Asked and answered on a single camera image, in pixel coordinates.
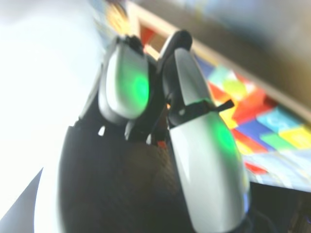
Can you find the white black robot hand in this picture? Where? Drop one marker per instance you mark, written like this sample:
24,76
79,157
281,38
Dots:
121,182

